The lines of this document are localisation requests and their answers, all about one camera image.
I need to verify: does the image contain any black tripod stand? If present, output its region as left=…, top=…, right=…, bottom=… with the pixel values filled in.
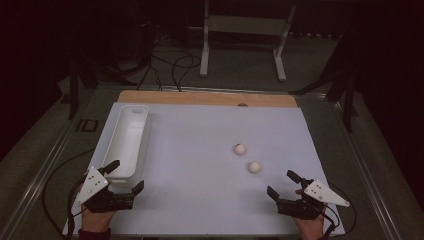
left=67, top=54, right=138, bottom=121
left=288, top=31, right=360, bottom=134

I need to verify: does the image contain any person's right hand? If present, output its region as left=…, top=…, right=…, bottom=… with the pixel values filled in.
left=293, top=188, right=327, bottom=240

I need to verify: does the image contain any person's left hand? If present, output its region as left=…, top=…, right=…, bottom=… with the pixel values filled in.
left=80, top=204, right=117, bottom=233

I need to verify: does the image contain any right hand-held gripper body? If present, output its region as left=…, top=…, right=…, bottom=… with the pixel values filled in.
left=275, top=178, right=351, bottom=221

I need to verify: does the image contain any black floor cable loop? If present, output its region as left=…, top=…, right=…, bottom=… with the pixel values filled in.
left=170, top=54, right=202, bottom=93

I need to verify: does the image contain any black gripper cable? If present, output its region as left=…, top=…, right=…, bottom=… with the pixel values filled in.
left=41, top=148, right=96, bottom=240
left=321, top=182, right=358, bottom=238

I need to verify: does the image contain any white plastic bin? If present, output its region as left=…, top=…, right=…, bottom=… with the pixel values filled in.
left=101, top=104, right=150, bottom=185

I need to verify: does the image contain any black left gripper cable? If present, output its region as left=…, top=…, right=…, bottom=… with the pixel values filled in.
left=41, top=148, right=96, bottom=240

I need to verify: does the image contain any grey metal stand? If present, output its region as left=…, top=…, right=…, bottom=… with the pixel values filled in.
left=199, top=0, right=297, bottom=83

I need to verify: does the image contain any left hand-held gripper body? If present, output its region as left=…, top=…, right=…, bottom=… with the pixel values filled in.
left=73, top=167, right=136, bottom=214

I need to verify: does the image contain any black rectangular floor frame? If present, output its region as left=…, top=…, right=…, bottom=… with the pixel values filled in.
left=75, top=118, right=100, bottom=133

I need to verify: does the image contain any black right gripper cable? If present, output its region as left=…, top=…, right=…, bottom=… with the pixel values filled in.
left=321, top=182, right=358, bottom=238

